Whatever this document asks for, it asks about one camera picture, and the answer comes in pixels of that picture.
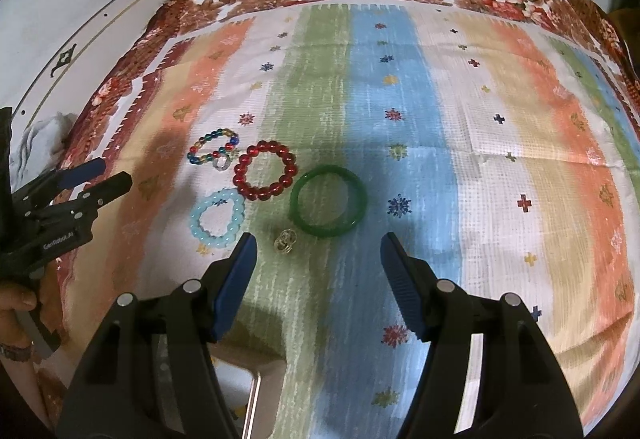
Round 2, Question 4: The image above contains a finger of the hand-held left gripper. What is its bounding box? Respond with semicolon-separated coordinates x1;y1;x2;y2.
30;171;133;225
12;158;107;210

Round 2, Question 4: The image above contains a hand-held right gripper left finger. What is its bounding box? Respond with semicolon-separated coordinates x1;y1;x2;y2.
56;233;258;439

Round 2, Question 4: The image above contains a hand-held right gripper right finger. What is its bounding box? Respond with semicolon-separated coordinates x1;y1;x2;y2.
380;232;586;439

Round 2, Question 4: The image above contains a gold clear ring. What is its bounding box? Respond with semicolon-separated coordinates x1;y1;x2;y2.
272;229;297;254

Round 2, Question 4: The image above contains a light blue bead bracelet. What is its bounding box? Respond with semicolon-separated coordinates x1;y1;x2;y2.
188;188;247;240

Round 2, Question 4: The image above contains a metal tin box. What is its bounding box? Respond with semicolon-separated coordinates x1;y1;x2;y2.
212;353;263;439

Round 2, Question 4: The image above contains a green jade bangle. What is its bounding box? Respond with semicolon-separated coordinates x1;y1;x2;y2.
290;166;368;228

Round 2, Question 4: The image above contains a red bead bracelet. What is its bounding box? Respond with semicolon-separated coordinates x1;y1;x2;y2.
232;142;300;202

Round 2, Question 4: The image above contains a multicolour bead bracelet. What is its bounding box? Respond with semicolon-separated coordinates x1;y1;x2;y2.
187;128;241;166

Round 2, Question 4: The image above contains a person's left forearm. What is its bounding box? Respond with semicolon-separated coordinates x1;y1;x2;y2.
0;359;51;426

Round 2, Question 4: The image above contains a person's left hand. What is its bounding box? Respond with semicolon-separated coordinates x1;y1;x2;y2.
0;283;40;347

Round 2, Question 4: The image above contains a grey cloth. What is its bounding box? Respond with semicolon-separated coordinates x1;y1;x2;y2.
17;111;76;170

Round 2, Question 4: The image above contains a metal wristwatch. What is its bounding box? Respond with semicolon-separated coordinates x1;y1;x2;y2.
0;341;35;363

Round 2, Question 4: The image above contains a white headboard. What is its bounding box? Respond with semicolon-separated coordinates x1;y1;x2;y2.
10;0;168;130

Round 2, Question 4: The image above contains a striped woven mat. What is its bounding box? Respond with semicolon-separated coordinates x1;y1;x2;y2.
100;1;640;439

